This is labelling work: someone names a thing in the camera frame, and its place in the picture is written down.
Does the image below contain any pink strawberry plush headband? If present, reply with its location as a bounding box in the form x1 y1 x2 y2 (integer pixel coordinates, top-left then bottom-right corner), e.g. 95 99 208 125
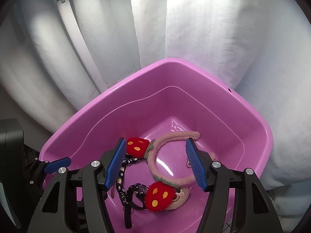
125 130 201 213

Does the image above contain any beige sloth plush keychain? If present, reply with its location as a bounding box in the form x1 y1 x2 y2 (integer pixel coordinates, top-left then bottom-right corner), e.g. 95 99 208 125
166 187 190 210

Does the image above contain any pearl hair claw clip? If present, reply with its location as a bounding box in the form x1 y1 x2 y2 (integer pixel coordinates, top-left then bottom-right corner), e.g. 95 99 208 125
186 160 191 168

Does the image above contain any white curtain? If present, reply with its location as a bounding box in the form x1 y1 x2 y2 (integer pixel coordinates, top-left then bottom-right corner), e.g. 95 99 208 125
1 0 310 219

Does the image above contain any black printed lanyard keyring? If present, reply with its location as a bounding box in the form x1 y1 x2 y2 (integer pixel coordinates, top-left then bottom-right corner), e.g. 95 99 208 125
115 156 140 206

